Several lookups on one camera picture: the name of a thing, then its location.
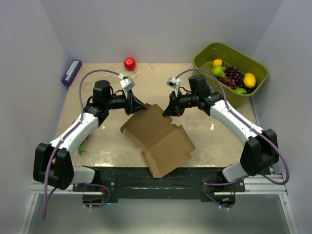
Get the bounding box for red apple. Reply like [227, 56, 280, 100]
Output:
[124, 57, 136, 71]

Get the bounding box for green apple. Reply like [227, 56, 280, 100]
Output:
[234, 88, 248, 95]

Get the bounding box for yellow lemon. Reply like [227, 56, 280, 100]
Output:
[243, 73, 256, 88]

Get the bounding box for red dragon fruit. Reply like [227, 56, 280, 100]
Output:
[78, 136, 89, 156]

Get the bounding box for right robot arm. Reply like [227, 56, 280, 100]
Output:
[163, 75, 279, 192]

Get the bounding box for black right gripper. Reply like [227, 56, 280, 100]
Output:
[163, 90, 198, 117]

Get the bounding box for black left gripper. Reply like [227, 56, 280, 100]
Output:
[105, 89, 147, 117]

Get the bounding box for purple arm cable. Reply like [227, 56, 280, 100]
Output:
[40, 69, 122, 221]
[176, 68, 291, 184]

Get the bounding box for orange fruit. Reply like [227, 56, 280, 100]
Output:
[212, 59, 223, 67]

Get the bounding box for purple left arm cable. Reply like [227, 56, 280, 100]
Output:
[40, 69, 122, 221]

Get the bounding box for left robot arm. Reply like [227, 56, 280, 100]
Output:
[33, 77, 147, 191]

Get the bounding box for green plastic tub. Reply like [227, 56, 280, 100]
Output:
[193, 42, 269, 108]

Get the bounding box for brown cardboard box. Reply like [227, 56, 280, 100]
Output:
[120, 103, 195, 178]

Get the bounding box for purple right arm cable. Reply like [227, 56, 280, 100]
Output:
[176, 68, 291, 184]

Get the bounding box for purple rectangular box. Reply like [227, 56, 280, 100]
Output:
[61, 59, 82, 87]

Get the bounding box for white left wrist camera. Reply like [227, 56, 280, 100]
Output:
[120, 78, 135, 91]

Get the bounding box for aluminium frame rail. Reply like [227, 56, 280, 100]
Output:
[18, 98, 299, 234]

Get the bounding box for green pear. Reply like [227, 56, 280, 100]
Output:
[211, 65, 226, 78]

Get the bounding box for dark purple grapes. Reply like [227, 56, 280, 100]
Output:
[218, 66, 244, 90]

